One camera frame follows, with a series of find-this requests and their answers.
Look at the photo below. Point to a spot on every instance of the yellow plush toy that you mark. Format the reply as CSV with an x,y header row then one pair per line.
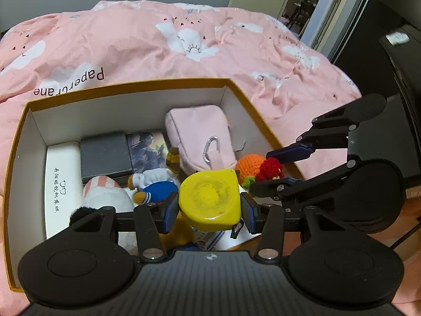
x,y
182,233

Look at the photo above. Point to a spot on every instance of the small duck plush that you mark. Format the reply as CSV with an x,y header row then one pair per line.
x,y
154,179

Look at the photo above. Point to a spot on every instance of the white long glasses case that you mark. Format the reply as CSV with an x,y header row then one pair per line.
x,y
61,184

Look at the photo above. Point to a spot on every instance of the black fluffy pompom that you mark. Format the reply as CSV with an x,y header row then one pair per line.
x,y
80,214

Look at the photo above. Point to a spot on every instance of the orange cardboard box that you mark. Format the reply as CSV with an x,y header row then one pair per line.
x,y
115,112

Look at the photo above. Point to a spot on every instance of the yellow round case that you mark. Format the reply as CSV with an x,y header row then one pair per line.
x,y
209,197

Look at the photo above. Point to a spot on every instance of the pink printed duvet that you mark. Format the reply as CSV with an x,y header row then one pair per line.
x,y
131,39

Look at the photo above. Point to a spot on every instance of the printed paper packet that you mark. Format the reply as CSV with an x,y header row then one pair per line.
x,y
207,238

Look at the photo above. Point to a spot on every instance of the black box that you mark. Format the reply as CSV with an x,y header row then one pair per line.
x,y
105,154

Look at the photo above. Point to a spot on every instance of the pink fabric pouch with carabiner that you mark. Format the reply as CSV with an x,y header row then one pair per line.
x,y
194,128

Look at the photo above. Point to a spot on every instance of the white door frame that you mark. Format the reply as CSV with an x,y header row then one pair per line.
x,y
332,16

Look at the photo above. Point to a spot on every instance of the white plush toy pink stripes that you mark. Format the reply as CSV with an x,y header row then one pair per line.
x,y
105,197

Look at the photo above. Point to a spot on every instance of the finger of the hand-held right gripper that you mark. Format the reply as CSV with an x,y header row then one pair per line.
x,y
289,189
289,154

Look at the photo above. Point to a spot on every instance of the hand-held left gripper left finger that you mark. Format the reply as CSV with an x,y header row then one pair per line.
x,y
171,212

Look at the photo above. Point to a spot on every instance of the orange crochet toy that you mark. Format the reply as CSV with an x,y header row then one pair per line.
x,y
248,166

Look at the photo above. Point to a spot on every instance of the dark wooden chair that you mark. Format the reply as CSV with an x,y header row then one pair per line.
x,y
302,13

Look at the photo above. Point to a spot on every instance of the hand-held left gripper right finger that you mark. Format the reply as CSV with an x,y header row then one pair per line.
x,y
250,212

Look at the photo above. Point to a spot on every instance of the black case with white label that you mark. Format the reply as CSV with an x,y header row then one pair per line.
x,y
404,65

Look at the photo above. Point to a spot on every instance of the grey photo card box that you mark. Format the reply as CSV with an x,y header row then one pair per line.
x,y
148,151

